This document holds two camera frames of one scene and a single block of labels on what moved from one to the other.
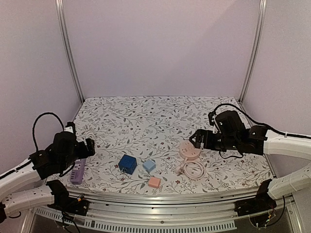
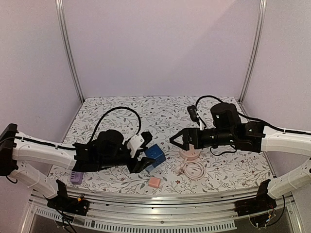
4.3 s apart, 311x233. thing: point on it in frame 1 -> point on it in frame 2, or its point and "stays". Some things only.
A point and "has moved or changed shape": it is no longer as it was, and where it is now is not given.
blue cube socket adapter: (128, 164) has moved or changed shape
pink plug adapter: (154, 182) stays
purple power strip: (77, 173) stays
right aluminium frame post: (255, 50) stays
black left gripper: (84, 153) -> (138, 165)
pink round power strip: (188, 151) stays
